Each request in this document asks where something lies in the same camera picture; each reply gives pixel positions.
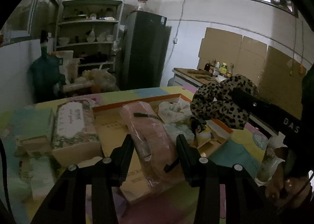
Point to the orange hanging tag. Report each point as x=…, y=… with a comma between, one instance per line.
x=300, y=69

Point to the metal shelf rack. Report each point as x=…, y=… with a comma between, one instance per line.
x=88, y=22

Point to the pale green tissue pack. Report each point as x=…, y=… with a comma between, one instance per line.
x=176, y=129

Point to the dark bottle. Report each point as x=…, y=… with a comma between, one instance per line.
x=44, y=39

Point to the glass jar red lid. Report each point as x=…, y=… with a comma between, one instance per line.
x=141, y=5

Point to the grey gas cylinder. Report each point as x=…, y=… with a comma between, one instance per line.
x=172, y=82

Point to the brown cardboard sheet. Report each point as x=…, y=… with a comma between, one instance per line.
x=252, y=52
x=279, y=74
x=218, y=45

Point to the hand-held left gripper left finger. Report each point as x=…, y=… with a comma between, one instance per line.
x=128, y=155

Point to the white bowl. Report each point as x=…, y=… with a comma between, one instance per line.
x=110, y=38
x=101, y=38

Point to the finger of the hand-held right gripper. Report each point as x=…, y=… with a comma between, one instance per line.
x=255, y=107

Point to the person's right hand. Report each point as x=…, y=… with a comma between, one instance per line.
x=277, y=182

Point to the brown wooden piece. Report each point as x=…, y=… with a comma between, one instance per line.
x=202, y=76
x=195, y=71

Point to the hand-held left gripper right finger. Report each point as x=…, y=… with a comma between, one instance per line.
x=182, y=157

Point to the orange cardboard box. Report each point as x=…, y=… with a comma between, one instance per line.
x=115, y=128

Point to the dark refrigerator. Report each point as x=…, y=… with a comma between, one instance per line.
x=144, y=50

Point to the pink packet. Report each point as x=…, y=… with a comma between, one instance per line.
x=152, y=128

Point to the beige plastic jug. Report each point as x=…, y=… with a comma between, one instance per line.
x=73, y=71

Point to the leopard print cloth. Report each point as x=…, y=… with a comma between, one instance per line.
x=215, y=106

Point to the white sack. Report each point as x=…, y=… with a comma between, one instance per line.
x=65, y=59

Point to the blue water jug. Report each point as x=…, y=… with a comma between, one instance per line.
x=46, y=74

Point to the clear plastic bag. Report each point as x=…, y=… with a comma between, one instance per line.
x=100, y=78

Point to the aluminium sliding window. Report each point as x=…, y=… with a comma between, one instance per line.
x=30, y=18

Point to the floral tissue box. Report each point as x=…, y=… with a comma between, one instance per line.
x=73, y=126

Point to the white jug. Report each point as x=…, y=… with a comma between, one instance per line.
x=90, y=36

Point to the row of condiment bottles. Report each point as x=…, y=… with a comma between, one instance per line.
x=219, y=68

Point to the small penguin toy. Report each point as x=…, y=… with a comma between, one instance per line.
x=206, y=137

